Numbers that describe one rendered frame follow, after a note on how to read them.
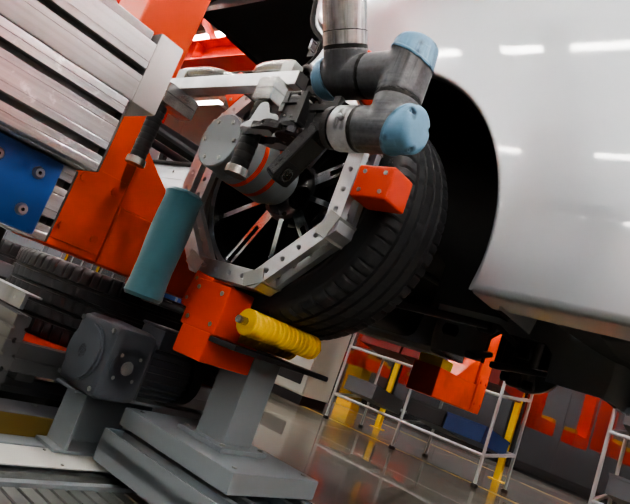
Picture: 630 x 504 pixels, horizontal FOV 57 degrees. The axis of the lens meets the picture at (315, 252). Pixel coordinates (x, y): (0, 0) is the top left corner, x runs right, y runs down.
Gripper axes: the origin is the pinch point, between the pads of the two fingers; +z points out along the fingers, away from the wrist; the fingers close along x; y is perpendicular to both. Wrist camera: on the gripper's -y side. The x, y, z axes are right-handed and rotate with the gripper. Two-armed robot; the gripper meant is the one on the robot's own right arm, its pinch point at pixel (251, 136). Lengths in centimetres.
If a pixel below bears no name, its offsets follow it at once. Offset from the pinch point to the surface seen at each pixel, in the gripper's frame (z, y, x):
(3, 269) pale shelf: 49, -40, 9
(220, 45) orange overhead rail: 418, 238, -254
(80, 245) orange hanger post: 55, -28, -8
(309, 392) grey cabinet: 287, -66, -434
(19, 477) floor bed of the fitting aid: 29, -76, -3
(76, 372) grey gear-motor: 42, -56, -13
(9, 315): 69, -51, -6
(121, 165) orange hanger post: 55, -5, -9
